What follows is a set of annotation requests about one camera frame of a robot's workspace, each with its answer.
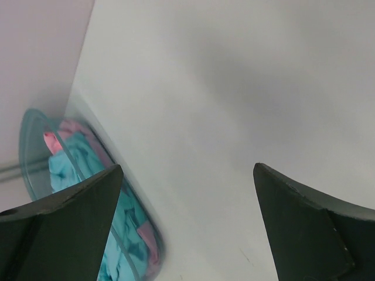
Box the left aluminium corner post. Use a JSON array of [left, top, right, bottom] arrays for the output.
[[1, 159, 48, 183]]

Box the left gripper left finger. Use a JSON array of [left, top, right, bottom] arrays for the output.
[[1, 165, 123, 280]]

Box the teal plastic basket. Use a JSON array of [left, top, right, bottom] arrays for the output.
[[19, 109, 163, 280]]

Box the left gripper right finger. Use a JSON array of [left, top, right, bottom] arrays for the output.
[[253, 163, 374, 280]]

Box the pink t shirt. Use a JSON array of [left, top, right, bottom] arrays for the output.
[[43, 119, 160, 271]]

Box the light blue t shirt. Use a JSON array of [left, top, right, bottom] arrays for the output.
[[43, 131, 158, 280]]

